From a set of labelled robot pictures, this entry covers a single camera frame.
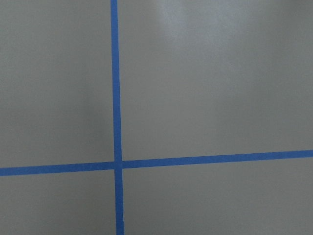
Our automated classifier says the brown paper table cover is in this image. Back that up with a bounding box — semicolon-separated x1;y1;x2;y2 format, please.
0;0;313;235

